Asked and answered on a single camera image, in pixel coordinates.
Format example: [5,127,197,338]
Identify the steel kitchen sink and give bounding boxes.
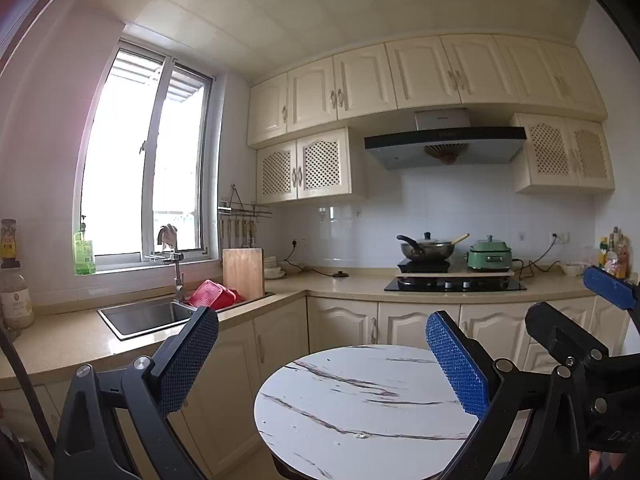
[97,292,276,342]

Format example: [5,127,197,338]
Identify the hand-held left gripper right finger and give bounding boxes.
[425,310,591,480]

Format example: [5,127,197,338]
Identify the large clear plastic bottle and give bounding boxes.
[0,267,35,331]

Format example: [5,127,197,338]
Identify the cream solid wall cabinets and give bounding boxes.
[246,34,609,150]

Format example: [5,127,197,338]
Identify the green dish soap bottle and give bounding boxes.
[74,215,97,276]

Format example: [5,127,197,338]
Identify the black glass gas hob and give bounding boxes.
[384,275,529,294]

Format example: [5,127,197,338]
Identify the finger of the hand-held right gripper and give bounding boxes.
[581,265,640,330]
[524,301,609,377]

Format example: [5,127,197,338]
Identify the steel kitchen faucet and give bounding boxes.
[145,224,187,306]

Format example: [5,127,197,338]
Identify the cream lattice wall cabinet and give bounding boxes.
[510,112,617,197]
[256,127,366,206]

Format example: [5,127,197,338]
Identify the cluster of condiment bottles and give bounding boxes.
[597,227,632,281]

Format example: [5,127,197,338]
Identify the red plastic basket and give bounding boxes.
[187,279,246,312]

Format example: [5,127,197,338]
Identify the round white marble table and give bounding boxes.
[254,344,481,480]

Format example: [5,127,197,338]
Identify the black wok with lid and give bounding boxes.
[396,231,471,261]

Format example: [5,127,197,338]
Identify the kitchen window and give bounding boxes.
[75,37,224,274]

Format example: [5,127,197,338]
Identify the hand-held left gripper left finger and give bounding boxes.
[52,305,221,480]

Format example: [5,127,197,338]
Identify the wooden cutting board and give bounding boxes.
[222,247,265,301]

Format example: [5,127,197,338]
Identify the black appliance power cable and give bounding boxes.
[512,236,564,281]

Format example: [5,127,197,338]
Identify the brown sauce bottle yellow label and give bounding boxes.
[0,218,21,269]

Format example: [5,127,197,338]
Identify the green electric cooking pot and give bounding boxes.
[467,235,514,272]

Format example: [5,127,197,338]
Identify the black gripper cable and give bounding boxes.
[0,327,57,457]

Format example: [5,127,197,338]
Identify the black induction cooker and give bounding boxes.
[396,257,455,274]

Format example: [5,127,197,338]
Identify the long wooden board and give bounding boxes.
[396,268,516,280]

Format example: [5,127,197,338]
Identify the wall utensil rack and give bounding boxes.
[217,184,274,249]

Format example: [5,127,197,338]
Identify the grey range hood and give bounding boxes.
[364,108,529,171]

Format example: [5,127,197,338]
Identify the person's right hand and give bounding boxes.
[589,450,613,479]

